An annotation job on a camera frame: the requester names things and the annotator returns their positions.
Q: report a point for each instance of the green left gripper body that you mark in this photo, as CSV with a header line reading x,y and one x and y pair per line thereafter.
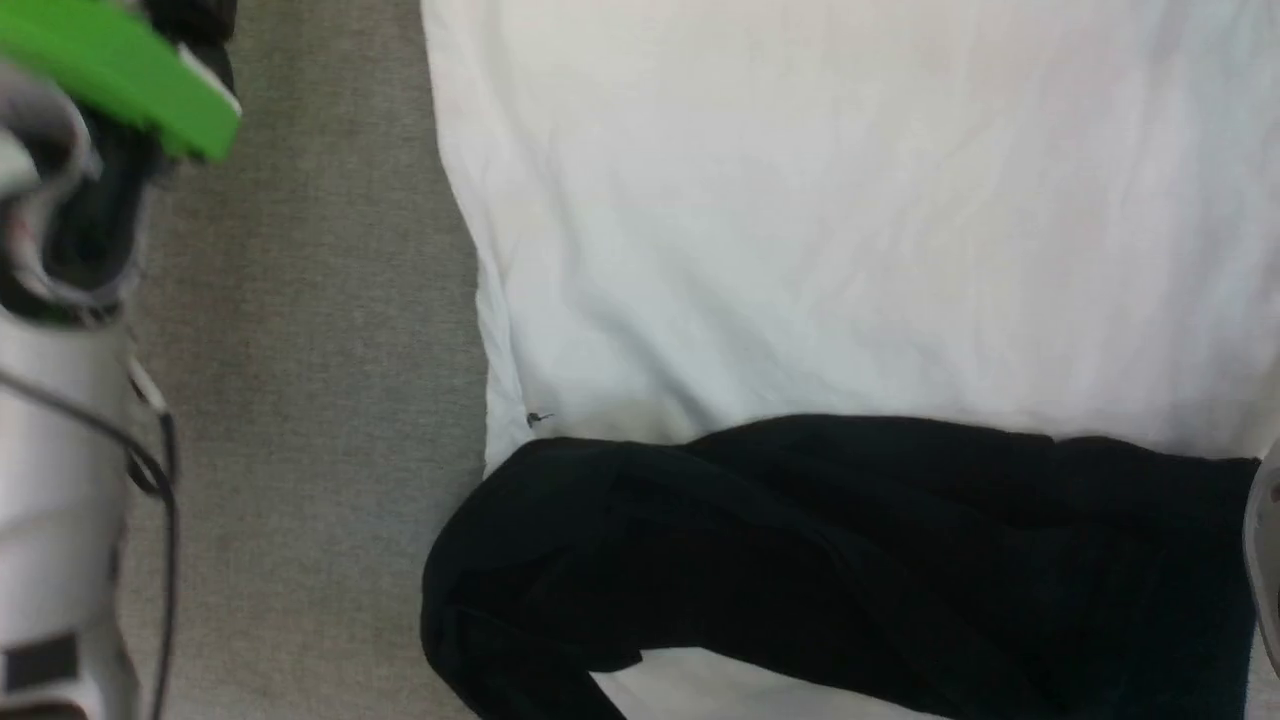
x,y
110,70

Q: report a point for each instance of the grey fabric sofa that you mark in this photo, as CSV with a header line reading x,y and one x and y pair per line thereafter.
x,y
310,400

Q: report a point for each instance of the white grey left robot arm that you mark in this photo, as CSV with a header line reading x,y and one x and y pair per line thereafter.
x,y
60,500

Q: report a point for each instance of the white and black shirt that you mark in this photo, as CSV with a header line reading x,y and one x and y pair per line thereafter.
x,y
850,250

